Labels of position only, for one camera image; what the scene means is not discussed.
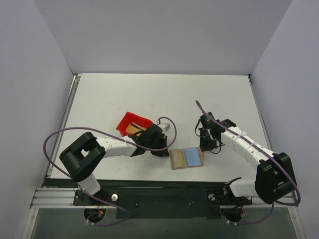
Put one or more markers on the red plastic bin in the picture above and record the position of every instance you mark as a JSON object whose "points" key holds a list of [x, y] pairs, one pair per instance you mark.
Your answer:
{"points": [[131, 117]]}

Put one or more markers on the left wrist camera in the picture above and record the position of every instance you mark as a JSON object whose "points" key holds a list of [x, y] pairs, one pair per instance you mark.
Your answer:
{"points": [[165, 127]]}

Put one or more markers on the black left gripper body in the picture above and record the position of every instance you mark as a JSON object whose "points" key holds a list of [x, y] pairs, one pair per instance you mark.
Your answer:
{"points": [[162, 143]]}

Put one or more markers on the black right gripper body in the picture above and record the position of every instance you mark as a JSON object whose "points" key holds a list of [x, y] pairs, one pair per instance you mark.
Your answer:
{"points": [[207, 140]]}

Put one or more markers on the tan leather card holder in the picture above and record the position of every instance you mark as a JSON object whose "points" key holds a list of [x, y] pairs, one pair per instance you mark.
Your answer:
{"points": [[193, 158]]}

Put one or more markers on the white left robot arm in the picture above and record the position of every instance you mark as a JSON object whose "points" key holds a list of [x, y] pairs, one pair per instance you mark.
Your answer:
{"points": [[82, 157]]}

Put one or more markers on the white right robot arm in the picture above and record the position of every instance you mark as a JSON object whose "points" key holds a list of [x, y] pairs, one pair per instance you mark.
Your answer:
{"points": [[275, 176]]}

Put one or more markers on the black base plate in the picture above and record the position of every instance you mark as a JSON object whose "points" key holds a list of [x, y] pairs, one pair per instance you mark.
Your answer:
{"points": [[163, 199]]}

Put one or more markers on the gold card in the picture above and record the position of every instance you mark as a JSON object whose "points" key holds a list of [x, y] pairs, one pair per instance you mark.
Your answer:
{"points": [[133, 128], [178, 159]]}

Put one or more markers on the aluminium frame rail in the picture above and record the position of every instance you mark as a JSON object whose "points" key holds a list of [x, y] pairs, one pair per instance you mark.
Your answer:
{"points": [[55, 198]]}

